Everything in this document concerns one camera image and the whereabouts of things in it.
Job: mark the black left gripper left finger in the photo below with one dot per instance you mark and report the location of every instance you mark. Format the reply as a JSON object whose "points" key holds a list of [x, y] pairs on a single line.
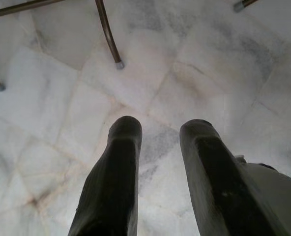
{"points": [[116, 177]]}

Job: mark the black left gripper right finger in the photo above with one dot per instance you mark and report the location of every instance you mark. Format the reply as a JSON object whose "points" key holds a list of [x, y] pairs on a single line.
{"points": [[209, 177]]}

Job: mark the grey robot leg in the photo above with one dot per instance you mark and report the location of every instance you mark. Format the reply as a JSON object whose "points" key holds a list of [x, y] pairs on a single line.
{"points": [[278, 196]]}

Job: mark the brown leg with grey cap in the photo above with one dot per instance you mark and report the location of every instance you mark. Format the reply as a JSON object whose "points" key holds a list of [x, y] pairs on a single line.
{"points": [[240, 6]]}

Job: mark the brown metal chair frame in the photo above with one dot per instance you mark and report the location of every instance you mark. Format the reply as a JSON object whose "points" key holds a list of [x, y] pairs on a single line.
{"points": [[111, 41]]}

